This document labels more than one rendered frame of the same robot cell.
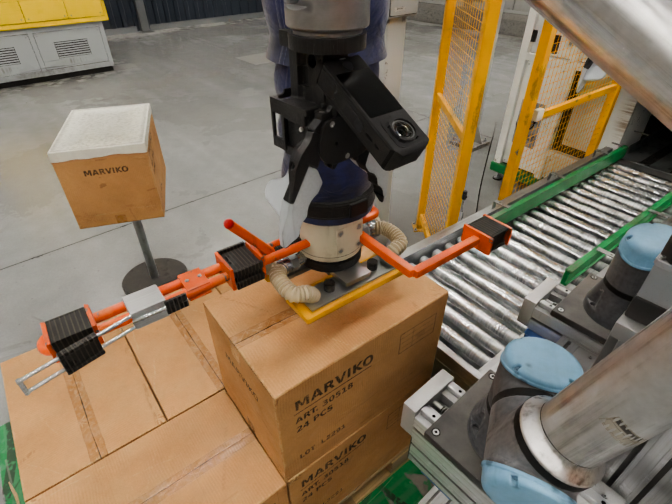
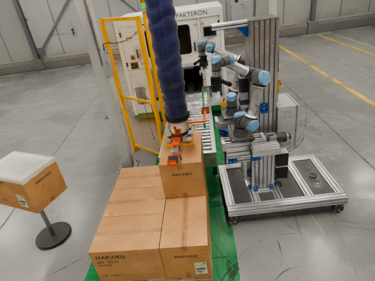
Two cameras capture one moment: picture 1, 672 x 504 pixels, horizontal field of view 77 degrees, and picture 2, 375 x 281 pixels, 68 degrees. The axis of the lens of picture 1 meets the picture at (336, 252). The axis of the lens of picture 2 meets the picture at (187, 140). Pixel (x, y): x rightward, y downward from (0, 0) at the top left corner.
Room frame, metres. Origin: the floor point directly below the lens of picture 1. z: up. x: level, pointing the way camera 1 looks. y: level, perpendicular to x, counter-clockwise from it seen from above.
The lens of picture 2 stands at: (-0.80, 1.74, 2.38)
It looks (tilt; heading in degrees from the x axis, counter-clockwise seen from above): 29 degrees down; 313
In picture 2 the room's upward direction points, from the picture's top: 8 degrees counter-clockwise
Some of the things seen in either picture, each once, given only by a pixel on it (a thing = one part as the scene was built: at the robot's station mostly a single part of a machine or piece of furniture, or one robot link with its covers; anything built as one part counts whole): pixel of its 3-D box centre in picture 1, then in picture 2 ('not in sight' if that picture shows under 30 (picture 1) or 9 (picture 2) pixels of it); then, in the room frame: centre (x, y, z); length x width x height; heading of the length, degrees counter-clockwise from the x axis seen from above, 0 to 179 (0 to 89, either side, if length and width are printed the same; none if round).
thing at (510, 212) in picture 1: (556, 182); not in sight; (2.29, -1.32, 0.60); 1.60 x 0.10 x 0.09; 128
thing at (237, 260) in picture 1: (240, 264); (176, 138); (0.76, 0.22, 1.18); 0.10 x 0.08 x 0.06; 37
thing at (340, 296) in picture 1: (351, 278); (190, 134); (0.84, -0.04, 1.08); 0.34 x 0.10 x 0.05; 127
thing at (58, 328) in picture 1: (72, 332); (172, 160); (0.56, 0.50, 1.18); 0.08 x 0.07 x 0.05; 127
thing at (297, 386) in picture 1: (328, 342); (183, 163); (0.91, 0.02, 0.74); 0.60 x 0.40 x 0.40; 127
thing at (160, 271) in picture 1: (143, 240); (44, 216); (2.10, 1.16, 0.31); 0.40 x 0.40 x 0.62
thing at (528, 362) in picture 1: (533, 385); (240, 119); (0.42, -0.32, 1.20); 0.13 x 0.12 x 0.14; 157
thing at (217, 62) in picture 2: not in sight; (216, 63); (0.42, 0.00, 1.82); 0.09 x 0.08 x 0.11; 67
